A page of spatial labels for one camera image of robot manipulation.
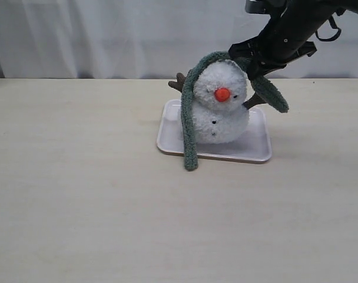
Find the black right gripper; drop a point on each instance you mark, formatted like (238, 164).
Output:
(284, 39)

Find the green fuzzy scarf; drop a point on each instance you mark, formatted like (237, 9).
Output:
(261, 86)

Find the white plush snowman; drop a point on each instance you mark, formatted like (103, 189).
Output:
(221, 109)

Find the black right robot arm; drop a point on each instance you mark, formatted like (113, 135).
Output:
(335, 7)

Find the white plastic tray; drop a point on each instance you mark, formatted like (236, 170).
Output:
(253, 146)

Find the white backdrop curtain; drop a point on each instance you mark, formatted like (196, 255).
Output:
(117, 39)

